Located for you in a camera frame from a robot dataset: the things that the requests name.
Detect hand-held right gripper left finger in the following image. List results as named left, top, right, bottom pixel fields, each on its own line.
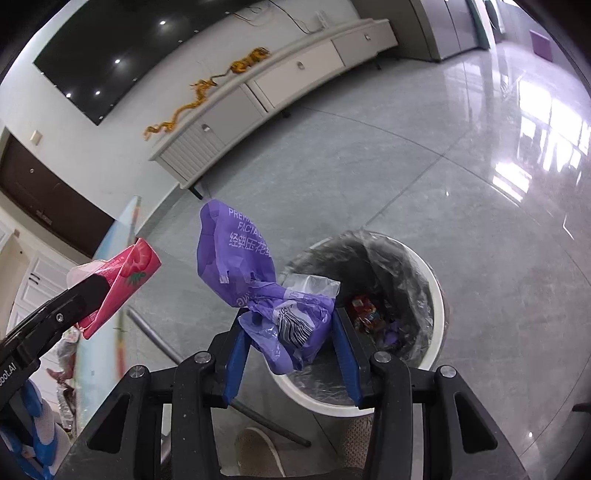
left=55, top=318, right=252, bottom=480

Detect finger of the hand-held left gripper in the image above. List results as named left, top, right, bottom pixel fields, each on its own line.
left=46, top=275, right=112, bottom=326

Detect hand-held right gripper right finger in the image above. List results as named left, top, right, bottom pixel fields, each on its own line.
left=332, top=307, right=532, bottom=480

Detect red snack packet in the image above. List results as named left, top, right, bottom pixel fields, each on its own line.
left=351, top=298, right=384, bottom=330

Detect pink strawberry carton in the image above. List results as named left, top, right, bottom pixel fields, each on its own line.
left=66, top=237, right=162, bottom=340

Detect purple wrapper with striped patch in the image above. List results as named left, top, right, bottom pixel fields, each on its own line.
left=196, top=198, right=342, bottom=376

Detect white round trash bin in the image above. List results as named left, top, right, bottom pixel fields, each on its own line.
left=272, top=231, right=446, bottom=418

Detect person's left hand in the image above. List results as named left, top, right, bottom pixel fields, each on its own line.
left=0, top=378, right=63, bottom=480

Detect grey plastic bag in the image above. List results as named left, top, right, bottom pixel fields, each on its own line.
left=54, top=328, right=81, bottom=374

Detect white floor cabinet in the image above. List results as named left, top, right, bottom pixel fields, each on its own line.
left=0, top=217, right=79, bottom=333

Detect dark brown door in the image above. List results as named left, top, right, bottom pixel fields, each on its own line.
left=0, top=138, right=116, bottom=259

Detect yellow dragon figure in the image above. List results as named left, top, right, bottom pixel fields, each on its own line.
left=143, top=78, right=222, bottom=139

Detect orange tiger figure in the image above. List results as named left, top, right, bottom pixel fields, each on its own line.
left=226, top=46, right=271, bottom=75

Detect white television cabinet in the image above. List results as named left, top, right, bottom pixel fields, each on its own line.
left=148, top=17, right=399, bottom=200

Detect grey refrigerator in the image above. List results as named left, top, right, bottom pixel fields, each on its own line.
left=397, top=0, right=490, bottom=63

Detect purple stool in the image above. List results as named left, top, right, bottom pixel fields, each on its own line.
left=529, top=28, right=552, bottom=61

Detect black wall television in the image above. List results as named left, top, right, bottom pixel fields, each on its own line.
left=32, top=0, right=273, bottom=126

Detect television cables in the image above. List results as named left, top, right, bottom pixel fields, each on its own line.
left=231, top=0, right=319, bottom=33

